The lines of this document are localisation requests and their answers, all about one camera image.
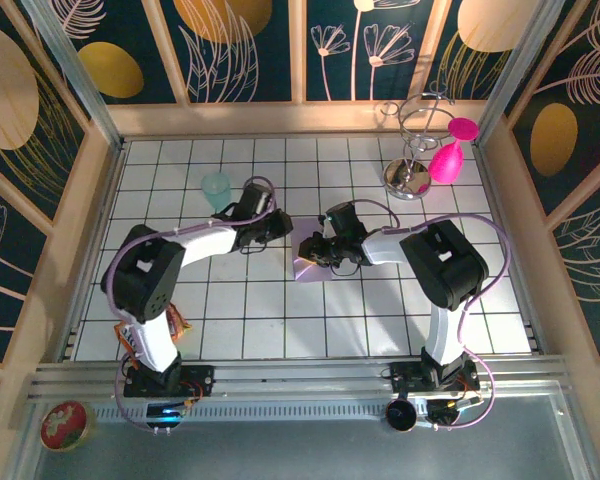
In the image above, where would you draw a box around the purple paper sheet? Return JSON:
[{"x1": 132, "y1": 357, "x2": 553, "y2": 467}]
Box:
[{"x1": 289, "y1": 217, "x2": 342, "y2": 286}]

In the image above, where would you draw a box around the teal translucent plastic cup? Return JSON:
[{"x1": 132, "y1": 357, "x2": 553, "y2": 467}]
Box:
[{"x1": 201, "y1": 172, "x2": 233, "y2": 214}]

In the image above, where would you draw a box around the colourful snack bag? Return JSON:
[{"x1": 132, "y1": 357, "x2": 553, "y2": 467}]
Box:
[{"x1": 113, "y1": 304, "x2": 192, "y2": 371}]

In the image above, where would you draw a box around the pink plastic wine glass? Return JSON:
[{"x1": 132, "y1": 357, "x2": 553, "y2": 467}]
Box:
[{"x1": 427, "y1": 116, "x2": 480, "y2": 185}]

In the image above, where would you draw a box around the black round cup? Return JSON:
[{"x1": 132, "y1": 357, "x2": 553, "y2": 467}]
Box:
[{"x1": 384, "y1": 398, "x2": 419, "y2": 432}]

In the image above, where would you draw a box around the red round floral tin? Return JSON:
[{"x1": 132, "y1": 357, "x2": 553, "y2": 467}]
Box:
[{"x1": 39, "y1": 399, "x2": 99, "y2": 454}]

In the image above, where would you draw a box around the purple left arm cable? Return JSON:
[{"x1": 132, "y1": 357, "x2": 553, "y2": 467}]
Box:
[{"x1": 102, "y1": 175, "x2": 279, "y2": 432}]

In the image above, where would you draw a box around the chrome wire glass stand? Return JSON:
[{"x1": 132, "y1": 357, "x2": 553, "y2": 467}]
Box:
[{"x1": 374, "y1": 82, "x2": 456, "y2": 201}]

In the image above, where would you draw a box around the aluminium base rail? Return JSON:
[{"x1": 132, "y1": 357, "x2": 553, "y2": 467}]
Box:
[{"x1": 27, "y1": 354, "x2": 571, "y2": 401}]

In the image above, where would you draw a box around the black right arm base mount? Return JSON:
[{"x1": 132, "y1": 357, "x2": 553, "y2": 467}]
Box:
[{"x1": 388, "y1": 359, "x2": 481, "y2": 397}]

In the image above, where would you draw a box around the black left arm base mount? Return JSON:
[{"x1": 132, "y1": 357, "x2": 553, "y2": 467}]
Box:
[{"x1": 123, "y1": 363, "x2": 216, "y2": 399}]

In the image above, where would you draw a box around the slotted metal cable duct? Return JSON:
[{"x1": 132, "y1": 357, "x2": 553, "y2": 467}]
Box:
[{"x1": 87, "y1": 402, "x2": 396, "y2": 425}]

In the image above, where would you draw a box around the aluminium frame post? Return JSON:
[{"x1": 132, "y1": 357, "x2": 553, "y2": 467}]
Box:
[
  {"x1": 22, "y1": 0, "x2": 126, "y2": 151},
  {"x1": 477, "y1": 0, "x2": 566, "y2": 146}
]

